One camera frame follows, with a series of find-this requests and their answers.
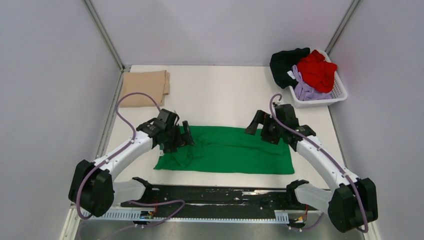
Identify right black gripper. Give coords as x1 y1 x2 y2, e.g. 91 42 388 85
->
244 110 285 145

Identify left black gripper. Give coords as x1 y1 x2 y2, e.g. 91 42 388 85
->
162 120 195 153

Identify green t shirt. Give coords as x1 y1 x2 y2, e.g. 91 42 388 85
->
154 126 295 175

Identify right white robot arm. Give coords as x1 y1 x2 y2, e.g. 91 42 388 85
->
244 102 379 233

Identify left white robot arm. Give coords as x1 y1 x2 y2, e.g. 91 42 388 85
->
68 109 195 217

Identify lilac t shirt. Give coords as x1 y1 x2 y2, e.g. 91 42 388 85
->
291 65 332 101

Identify black t shirt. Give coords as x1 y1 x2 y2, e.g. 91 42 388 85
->
269 47 311 89

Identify folded beige t shirt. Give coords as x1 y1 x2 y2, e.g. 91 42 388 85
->
119 70 171 108

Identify red t shirt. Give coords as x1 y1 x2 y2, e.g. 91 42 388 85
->
296 50 338 93

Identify white laundry basket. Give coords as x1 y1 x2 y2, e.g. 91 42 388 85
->
288 49 348 108

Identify aluminium frame rail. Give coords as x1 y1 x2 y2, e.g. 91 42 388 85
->
70 186 373 215

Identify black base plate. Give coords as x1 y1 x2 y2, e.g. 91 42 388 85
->
139 184 313 219

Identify white slotted cable duct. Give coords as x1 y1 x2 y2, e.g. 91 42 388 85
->
89 209 290 224

